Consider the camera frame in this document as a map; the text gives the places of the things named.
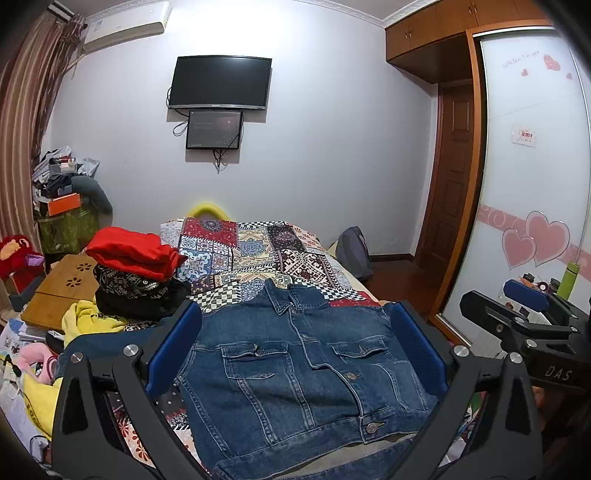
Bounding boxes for stack of papers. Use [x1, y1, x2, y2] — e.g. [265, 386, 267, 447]
[0, 318, 47, 370]

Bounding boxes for pile of assorted clutter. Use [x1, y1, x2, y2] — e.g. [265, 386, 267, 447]
[31, 147, 100, 204]

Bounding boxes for yellow plastic chair back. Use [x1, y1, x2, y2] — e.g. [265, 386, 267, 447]
[187, 202, 230, 220]

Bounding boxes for small black wall monitor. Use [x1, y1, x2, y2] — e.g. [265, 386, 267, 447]
[185, 110, 244, 151]

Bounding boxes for green bottle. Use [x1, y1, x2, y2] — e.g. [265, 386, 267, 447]
[558, 261, 581, 299]

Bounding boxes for wooden overhead cabinet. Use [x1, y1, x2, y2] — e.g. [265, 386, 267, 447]
[384, 0, 557, 85]

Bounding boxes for pink plush toy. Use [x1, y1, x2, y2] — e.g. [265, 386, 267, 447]
[14, 344, 59, 385]

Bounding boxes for orange box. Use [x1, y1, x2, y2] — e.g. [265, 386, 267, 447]
[47, 194, 84, 217]

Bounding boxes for yellow cloth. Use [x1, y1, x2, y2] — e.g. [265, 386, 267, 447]
[21, 369, 63, 441]

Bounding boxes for red plush toy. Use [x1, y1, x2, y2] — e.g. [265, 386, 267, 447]
[0, 234, 45, 294]

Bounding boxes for white heart-print wardrobe door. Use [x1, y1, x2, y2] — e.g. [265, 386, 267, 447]
[428, 23, 591, 363]

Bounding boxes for brown wooden door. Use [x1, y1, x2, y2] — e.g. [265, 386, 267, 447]
[414, 80, 485, 267]

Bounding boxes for yellow printed garment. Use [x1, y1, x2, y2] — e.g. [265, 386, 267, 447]
[62, 300, 129, 346]

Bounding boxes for green storage bin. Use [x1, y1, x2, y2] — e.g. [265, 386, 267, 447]
[36, 203, 101, 256]

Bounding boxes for wooden lap tray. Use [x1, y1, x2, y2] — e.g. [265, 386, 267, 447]
[21, 254, 100, 332]

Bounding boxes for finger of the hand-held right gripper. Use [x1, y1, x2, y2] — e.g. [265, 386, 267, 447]
[503, 278, 590, 329]
[459, 290, 574, 355]

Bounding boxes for striped brown curtain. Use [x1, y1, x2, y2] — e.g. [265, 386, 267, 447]
[0, 9, 87, 254]

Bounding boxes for patchwork patterned bedspread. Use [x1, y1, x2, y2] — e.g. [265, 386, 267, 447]
[106, 217, 476, 480]

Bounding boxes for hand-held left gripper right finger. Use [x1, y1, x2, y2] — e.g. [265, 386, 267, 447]
[385, 300, 543, 480]

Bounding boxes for grey backpack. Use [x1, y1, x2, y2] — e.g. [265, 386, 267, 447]
[335, 226, 374, 281]

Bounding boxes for white air conditioner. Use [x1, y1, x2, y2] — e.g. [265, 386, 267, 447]
[83, 0, 172, 52]

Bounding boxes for black wall television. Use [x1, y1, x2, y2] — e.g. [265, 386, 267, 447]
[167, 56, 273, 112]

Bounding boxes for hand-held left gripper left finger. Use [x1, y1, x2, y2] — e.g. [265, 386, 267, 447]
[52, 300, 208, 480]

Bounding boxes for blue denim jacket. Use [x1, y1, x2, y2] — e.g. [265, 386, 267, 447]
[55, 279, 439, 480]

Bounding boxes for black patterned cloth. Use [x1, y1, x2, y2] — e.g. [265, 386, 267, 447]
[93, 265, 192, 319]

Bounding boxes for red folded clothes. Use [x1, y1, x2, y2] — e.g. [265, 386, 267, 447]
[86, 227, 188, 282]

